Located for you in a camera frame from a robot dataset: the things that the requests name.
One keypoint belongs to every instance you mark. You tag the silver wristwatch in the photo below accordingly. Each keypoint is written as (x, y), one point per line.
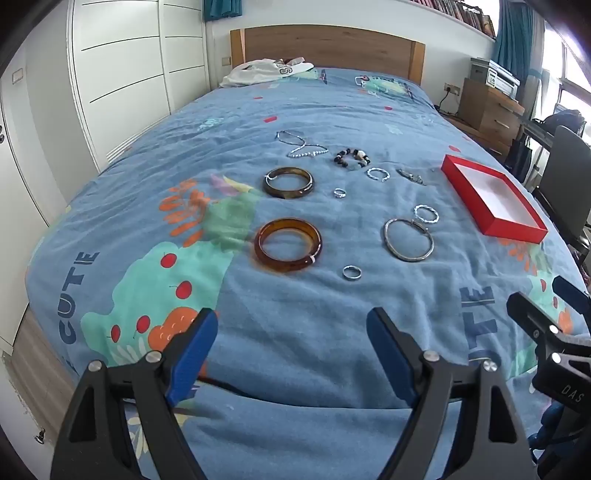
(408, 175)

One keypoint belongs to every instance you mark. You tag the dark hanging bag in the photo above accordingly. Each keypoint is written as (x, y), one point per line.
(519, 159)

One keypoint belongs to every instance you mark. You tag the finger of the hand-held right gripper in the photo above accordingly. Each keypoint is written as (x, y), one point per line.
(531, 318)
(571, 291)

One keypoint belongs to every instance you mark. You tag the wall light switch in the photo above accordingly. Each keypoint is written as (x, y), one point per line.
(17, 74)

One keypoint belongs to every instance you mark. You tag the white garment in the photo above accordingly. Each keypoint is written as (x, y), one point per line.
(254, 74)

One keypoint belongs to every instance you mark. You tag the white wardrobe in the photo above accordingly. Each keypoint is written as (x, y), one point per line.
(129, 69)

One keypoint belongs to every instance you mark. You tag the red jewelry box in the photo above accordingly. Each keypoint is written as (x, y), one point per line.
(498, 194)

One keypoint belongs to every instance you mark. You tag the row of books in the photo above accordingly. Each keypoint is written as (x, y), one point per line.
(461, 14)

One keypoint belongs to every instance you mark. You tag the large thin silver bangle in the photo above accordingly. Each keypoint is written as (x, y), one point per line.
(410, 259)

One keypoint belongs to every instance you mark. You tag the wooden drawer chest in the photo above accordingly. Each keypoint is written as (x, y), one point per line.
(489, 108)

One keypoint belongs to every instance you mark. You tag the grey printer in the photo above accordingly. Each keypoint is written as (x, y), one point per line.
(494, 76)

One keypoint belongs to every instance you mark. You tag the black backpack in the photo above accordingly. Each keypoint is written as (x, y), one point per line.
(565, 122)

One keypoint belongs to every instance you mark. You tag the teal curtain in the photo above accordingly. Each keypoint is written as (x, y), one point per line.
(221, 9)
(512, 41)

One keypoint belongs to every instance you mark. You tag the wall socket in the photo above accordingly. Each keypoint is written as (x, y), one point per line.
(452, 89)

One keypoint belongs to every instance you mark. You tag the wooden bed side rail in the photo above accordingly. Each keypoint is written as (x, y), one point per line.
(41, 369)

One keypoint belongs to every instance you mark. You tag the low wooden nightstand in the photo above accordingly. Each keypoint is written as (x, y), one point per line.
(480, 141)

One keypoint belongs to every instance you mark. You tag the amber resin bangle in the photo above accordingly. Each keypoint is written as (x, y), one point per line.
(260, 244)

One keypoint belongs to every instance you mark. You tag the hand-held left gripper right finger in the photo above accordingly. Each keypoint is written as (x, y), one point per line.
(392, 350)

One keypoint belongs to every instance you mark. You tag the dark chair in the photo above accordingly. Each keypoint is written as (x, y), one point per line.
(568, 184)

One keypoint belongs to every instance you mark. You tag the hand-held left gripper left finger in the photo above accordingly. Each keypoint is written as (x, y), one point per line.
(194, 355)

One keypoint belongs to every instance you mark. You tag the dark brown bangle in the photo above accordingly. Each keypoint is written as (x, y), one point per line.
(288, 194)

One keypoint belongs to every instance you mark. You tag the person's right hand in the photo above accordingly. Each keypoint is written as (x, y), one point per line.
(549, 429)

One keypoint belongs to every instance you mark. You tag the wooden headboard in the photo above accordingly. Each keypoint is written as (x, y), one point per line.
(323, 46)

